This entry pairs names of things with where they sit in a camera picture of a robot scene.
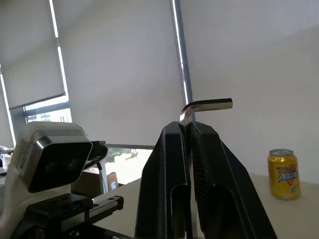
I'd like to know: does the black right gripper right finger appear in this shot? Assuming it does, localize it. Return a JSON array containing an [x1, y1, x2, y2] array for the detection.
[[189, 121, 279, 239]]

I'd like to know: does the brown cardboard box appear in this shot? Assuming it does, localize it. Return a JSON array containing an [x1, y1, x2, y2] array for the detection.
[[71, 170, 103, 194], [105, 171, 126, 191]]

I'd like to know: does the white roller blind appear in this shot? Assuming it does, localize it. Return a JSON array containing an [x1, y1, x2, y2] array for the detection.
[[0, 0, 66, 111], [48, 0, 188, 150]]

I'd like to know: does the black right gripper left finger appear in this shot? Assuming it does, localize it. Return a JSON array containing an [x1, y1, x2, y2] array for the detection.
[[134, 121, 192, 239]]

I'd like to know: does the yellow soda can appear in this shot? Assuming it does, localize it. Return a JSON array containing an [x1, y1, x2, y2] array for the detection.
[[267, 148, 302, 201]]

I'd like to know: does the silver L-shaped hex key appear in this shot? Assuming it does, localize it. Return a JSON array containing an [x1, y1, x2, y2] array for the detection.
[[178, 98, 234, 239]]

